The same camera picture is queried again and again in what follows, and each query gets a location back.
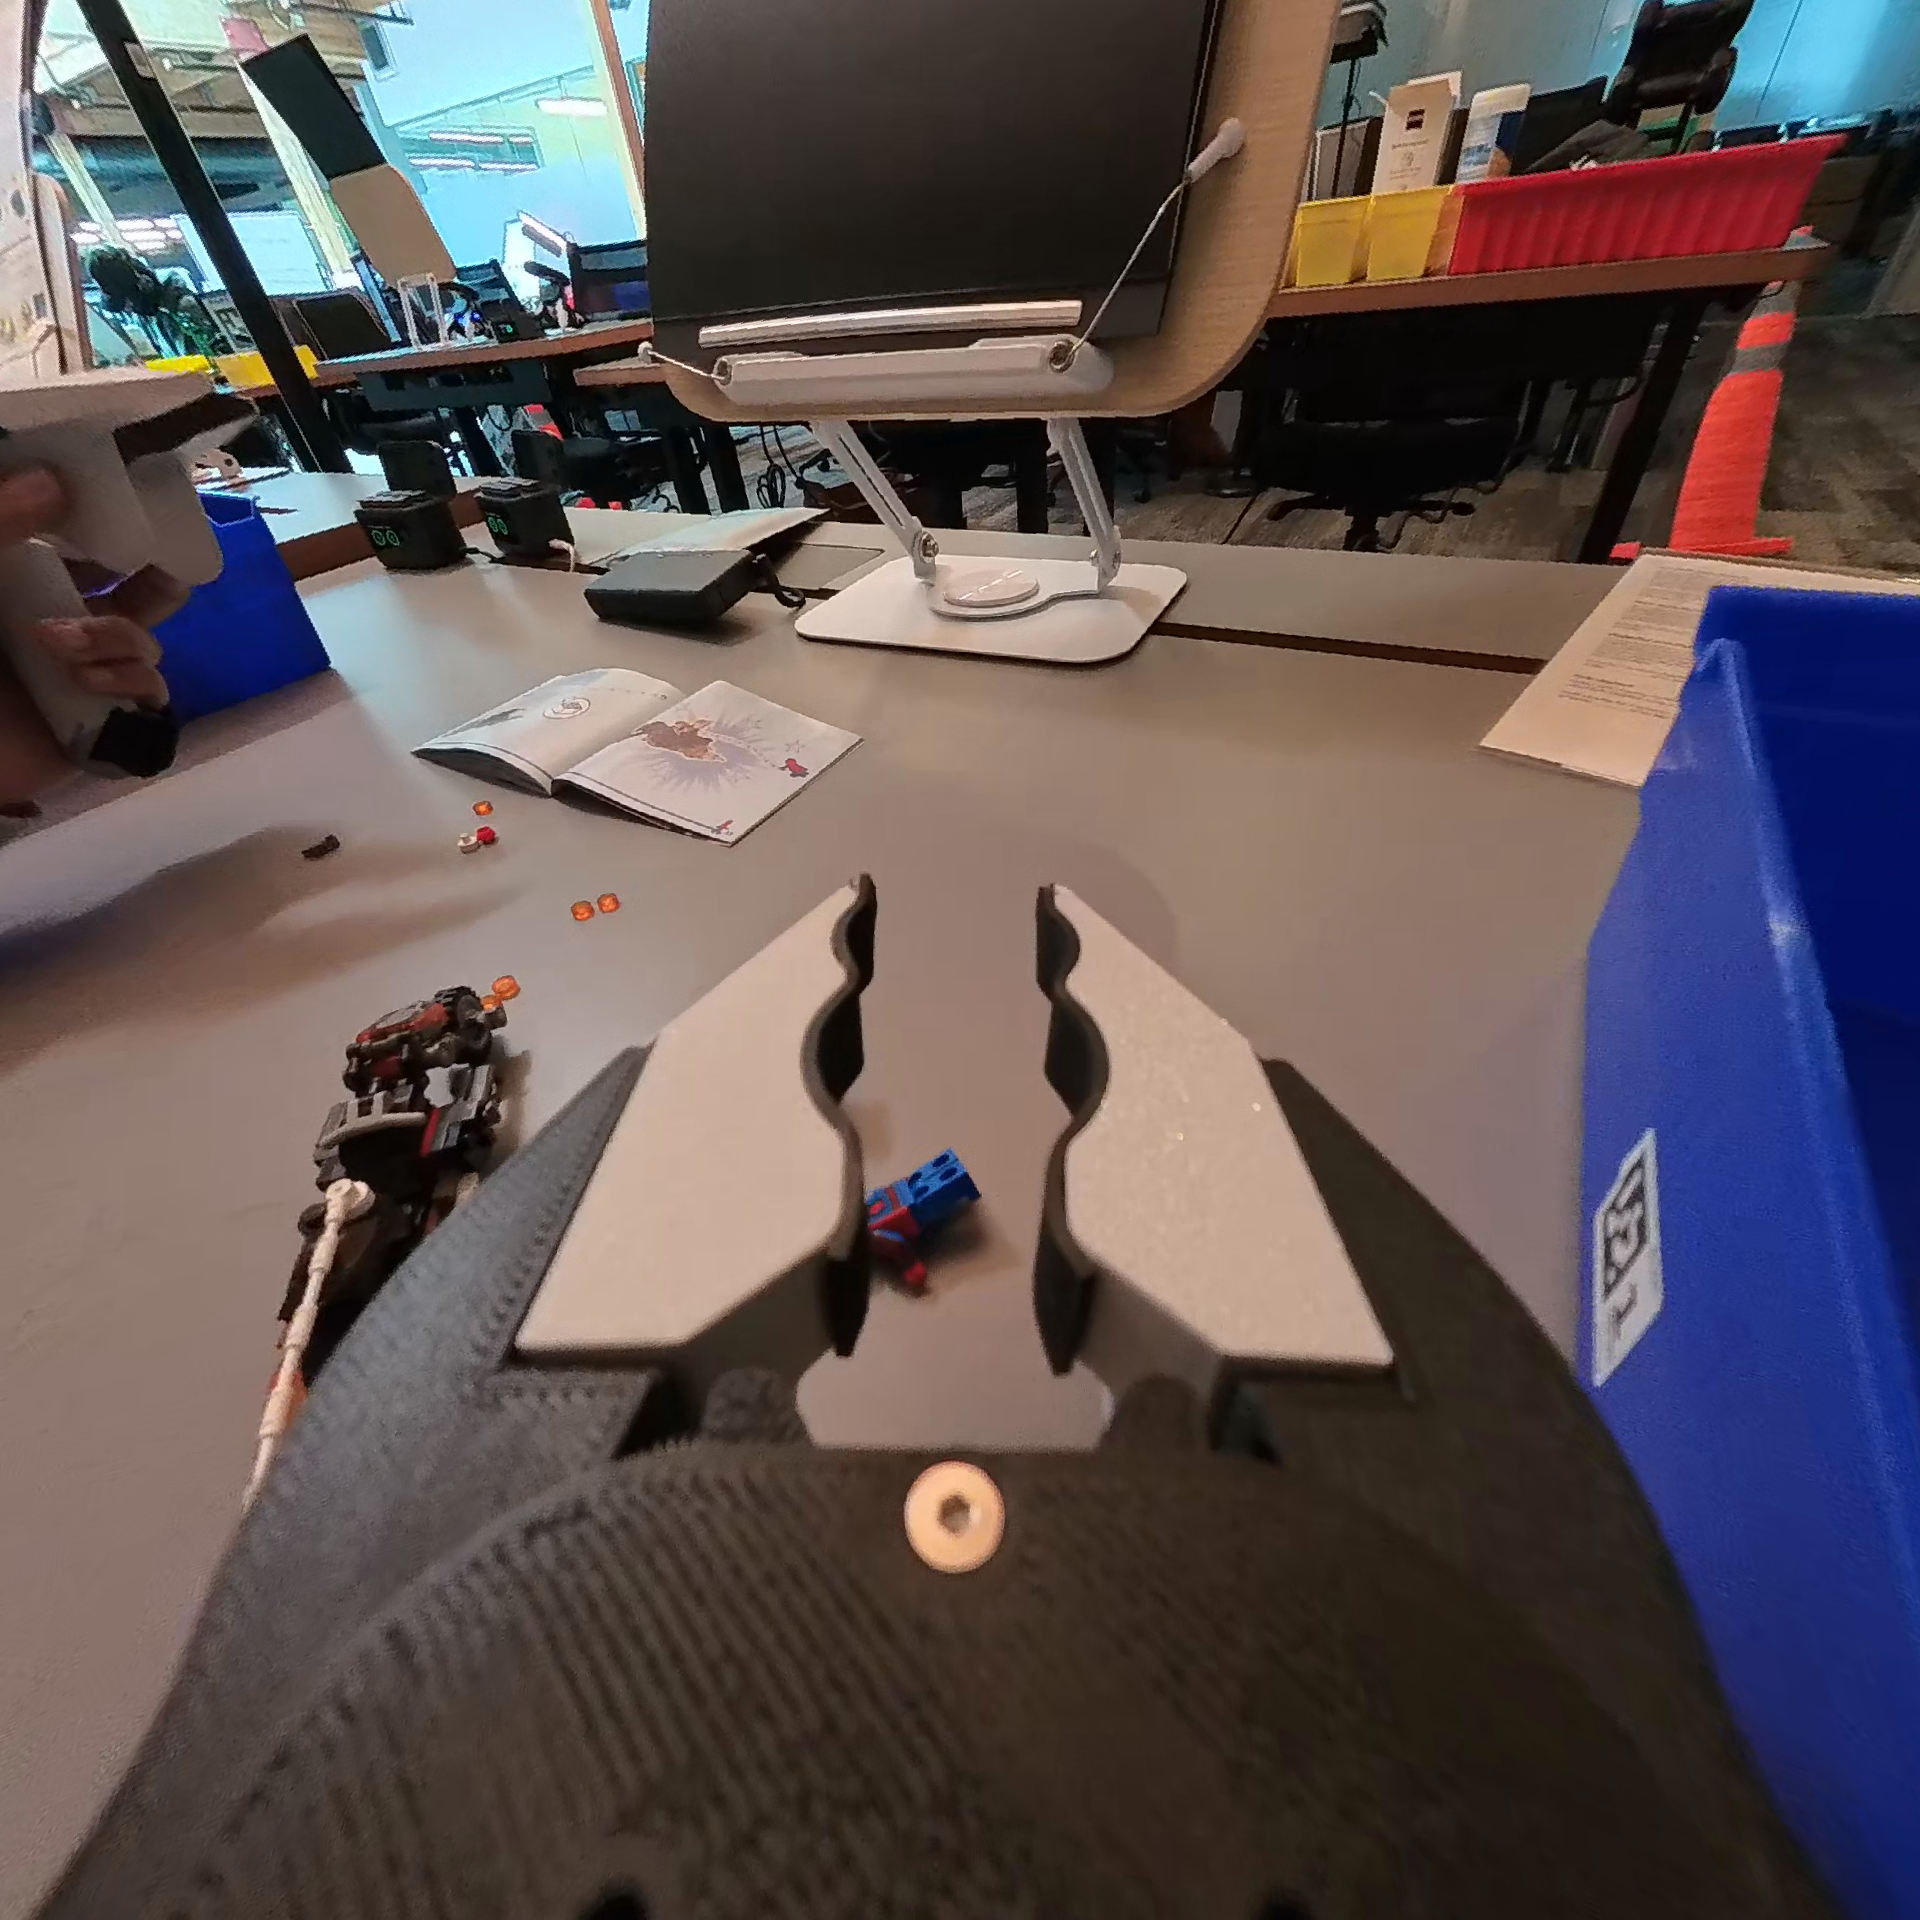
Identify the white lego string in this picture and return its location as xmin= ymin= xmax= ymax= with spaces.
xmin=240 ymin=1175 xmax=379 ymax=1501

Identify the blue plastic bin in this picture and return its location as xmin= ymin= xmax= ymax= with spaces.
xmin=152 ymin=491 xmax=335 ymax=725
xmin=1577 ymin=583 xmax=1920 ymax=1920

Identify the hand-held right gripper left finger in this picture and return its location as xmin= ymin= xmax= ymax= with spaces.
xmin=514 ymin=873 xmax=880 ymax=1369

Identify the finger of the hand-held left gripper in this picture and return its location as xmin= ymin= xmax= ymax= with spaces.
xmin=0 ymin=368 xmax=256 ymax=459

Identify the black support pole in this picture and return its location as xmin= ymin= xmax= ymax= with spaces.
xmin=72 ymin=0 xmax=351 ymax=476

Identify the black office chair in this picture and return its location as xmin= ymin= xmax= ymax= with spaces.
xmin=1603 ymin=0 xmax=1759 ymax=153
xmin=1260 ymin=317 xmax=1524 ymax=552

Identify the red plastic bin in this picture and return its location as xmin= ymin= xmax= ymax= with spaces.
xmin=1444 ymin=133 xmax=1849 ymax=281

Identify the grey flat pouch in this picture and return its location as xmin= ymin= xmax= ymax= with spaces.
xmin=577 ymin=504 xmax=829 ymax=571

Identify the yellow plastic bin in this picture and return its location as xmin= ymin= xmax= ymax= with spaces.
xmin=1283 ymin=193 xmax=1377 ymax=291
xmin=1363 ymin=185 xmax=1461 ymax=284

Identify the silver monitor stand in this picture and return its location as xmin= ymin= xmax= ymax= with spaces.
xmin=698 ymin=296 xmax=1192 ymax=665

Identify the orange traffic cone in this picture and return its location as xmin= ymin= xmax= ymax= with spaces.
xmin=1669 ymin=281 xmax=1802 ymax=560

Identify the lego instruction booklet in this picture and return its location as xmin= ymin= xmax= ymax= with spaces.
xmin=411 ymin=667 xmax=865 ymax=846

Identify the black tan cardboard panel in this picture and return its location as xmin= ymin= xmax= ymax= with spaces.
xmin=239 ymin=29 xmax=460 ymax=291

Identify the black monitor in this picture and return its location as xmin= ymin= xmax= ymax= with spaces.
xmin=642 ymin=0 xmax=1221 ymax=358

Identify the wooden background table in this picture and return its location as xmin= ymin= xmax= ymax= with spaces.
xmin=1260 ymin=230 xmax=1845 ymax=569

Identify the person's left hand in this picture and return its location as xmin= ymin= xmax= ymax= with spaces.
xmin=0 ymin=461 xmax=169 ymax=817

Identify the background desk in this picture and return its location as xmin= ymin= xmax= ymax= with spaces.
xmin=306 ymin=317 xmax=664 ymax=485

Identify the black power adapter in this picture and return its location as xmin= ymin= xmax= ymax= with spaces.
xmin=583 ymin=545 xmax=759 ymax=625

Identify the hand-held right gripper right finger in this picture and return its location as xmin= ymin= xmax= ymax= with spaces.
xmin=1036 ymin=885 xmax=1396 ymax=1376

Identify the blue red lego minifigure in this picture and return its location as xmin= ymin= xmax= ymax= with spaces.
xmin=861 ymin=1147 xmax=986 ymax=1296

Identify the printed paper sheet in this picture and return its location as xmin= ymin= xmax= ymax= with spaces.
xmin=1480 ymin=550 xmax=1802 ymax=793

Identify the white cardboard box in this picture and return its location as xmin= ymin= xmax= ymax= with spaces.
xmin=1451 ymin=81 xmax=1537 ymax=189
xmin=1371 ymin=71 xmax=1466 ymax=197

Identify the black red lego motorcycle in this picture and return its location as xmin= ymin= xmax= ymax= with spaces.
xmin=276 ymin=982 xmax=514 ymax=1353

